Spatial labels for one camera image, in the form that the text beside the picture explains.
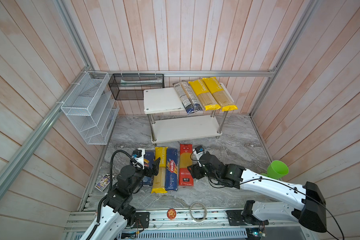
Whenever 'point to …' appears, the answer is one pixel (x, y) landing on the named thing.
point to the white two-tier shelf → (169, 121)
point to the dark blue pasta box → (150, 155)
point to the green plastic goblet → (277, 169)
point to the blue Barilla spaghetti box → (171, 170)
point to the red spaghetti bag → (186, 158)
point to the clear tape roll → (205, 212)
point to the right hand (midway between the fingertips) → (191, 166)
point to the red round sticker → (171, 213)
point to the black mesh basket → (131, 86)
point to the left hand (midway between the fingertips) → (152, 159)
